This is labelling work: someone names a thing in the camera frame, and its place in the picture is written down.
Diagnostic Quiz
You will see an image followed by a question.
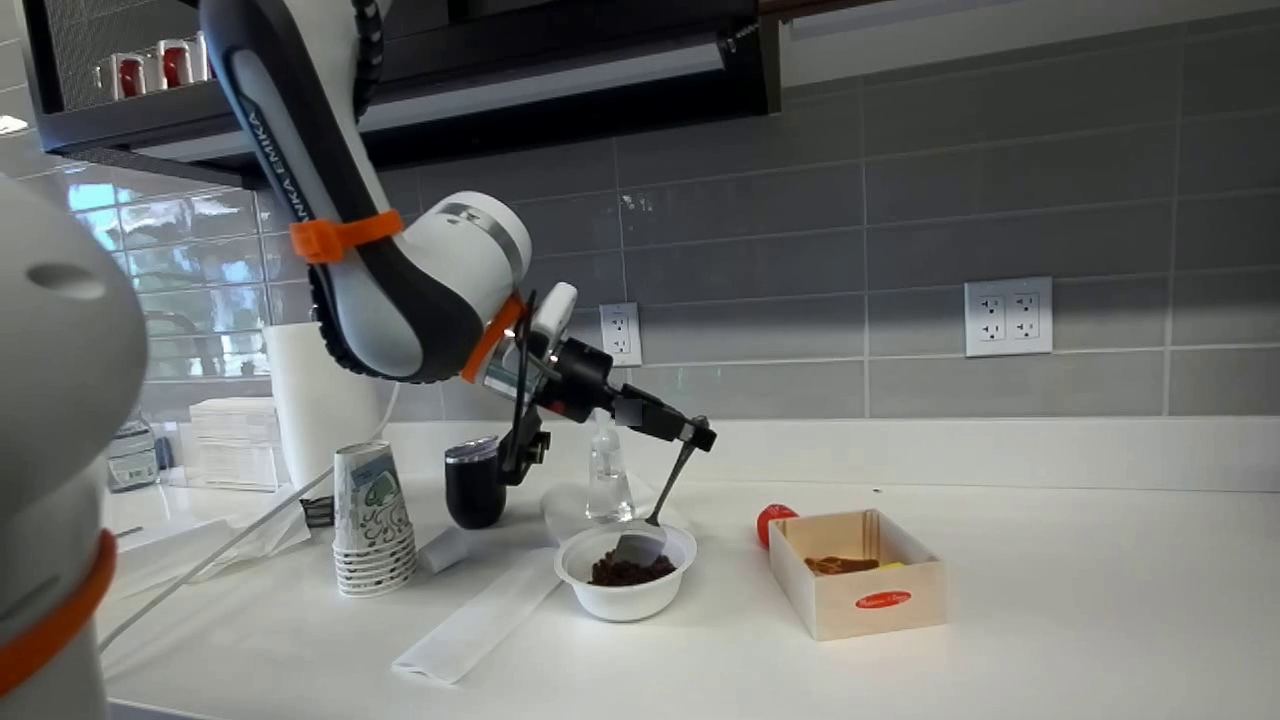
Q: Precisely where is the black tumbler cup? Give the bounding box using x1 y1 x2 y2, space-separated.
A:
445 443 509 527

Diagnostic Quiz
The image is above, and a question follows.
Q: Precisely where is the cardboard box with toy food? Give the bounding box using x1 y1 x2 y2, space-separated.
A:
762 506 948 641

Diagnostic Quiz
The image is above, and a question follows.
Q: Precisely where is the long white paper sleeve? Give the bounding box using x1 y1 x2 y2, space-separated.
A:
392 571 556 689

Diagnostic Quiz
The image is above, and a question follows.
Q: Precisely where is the white paper towel roll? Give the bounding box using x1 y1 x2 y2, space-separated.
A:
263 325 382 484

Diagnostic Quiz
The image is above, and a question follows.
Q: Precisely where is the white wall outlet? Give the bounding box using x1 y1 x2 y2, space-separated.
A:
964 275 1052 354
599 303 644 369

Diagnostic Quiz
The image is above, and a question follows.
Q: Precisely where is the white bowl with coffee beans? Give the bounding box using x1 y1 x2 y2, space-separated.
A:
556 527 697 622

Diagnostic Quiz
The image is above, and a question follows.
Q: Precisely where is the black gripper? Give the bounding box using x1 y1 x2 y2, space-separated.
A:
537 336 715 453

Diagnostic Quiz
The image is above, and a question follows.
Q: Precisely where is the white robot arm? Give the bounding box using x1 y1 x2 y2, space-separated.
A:
201 0 715 453

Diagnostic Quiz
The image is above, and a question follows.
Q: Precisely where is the red toy piece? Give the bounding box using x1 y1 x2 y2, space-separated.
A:
755 504 800 547

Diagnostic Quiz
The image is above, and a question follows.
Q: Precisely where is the stack of patterned paper cups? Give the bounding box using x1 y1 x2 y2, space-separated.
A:
330 440 416 595

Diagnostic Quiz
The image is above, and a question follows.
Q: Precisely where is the white cable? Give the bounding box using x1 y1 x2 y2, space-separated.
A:
94 454 344 650

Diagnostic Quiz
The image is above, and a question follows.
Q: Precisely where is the clear glass flask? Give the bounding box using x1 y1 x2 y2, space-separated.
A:
544 413 640 541

